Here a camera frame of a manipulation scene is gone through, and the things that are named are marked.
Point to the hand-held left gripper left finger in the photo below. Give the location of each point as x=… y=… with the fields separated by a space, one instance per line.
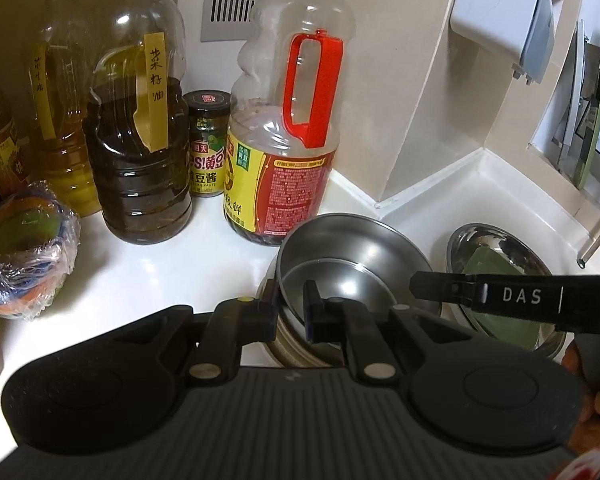
x=267 y=320

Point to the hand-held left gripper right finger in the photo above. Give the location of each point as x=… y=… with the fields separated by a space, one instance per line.
x=310 y=312

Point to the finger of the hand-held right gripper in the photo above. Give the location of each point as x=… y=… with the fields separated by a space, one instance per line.
x=445 y=290

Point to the cream ribbed bowl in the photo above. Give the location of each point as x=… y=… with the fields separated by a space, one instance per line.
x=292 y=347

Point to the green square plate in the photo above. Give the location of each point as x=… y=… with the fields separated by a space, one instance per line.
x=485 y=262

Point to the large shallow steel bowl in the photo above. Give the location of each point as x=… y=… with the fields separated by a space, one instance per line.
x=480 y=239

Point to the small deep steel bowl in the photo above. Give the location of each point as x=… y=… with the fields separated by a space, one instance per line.
x=360 y=255

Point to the steel rack leg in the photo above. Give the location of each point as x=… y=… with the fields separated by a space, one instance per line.
x=597 y=240

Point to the person's patterned clothing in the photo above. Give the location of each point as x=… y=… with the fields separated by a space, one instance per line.
x=595 y=465

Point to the small sauce jar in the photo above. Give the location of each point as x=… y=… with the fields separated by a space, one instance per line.
x=207 y=160

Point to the dark oil bottle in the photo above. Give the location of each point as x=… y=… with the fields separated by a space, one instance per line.
x=140 y=185

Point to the grey cutting board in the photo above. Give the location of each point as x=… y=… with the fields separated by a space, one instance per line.
x=570 y=100

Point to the plastic-wrapped colourful bowl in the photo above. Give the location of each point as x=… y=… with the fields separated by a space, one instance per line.
x=25 y=255

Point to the yellow oil bottle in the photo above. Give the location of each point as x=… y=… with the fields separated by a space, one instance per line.
x=65 y=160

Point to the amber sauce bottle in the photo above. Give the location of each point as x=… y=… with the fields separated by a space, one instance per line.
x=0 y=150

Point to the white and blue wall box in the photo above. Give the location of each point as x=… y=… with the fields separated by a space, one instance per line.
x=490 y=25

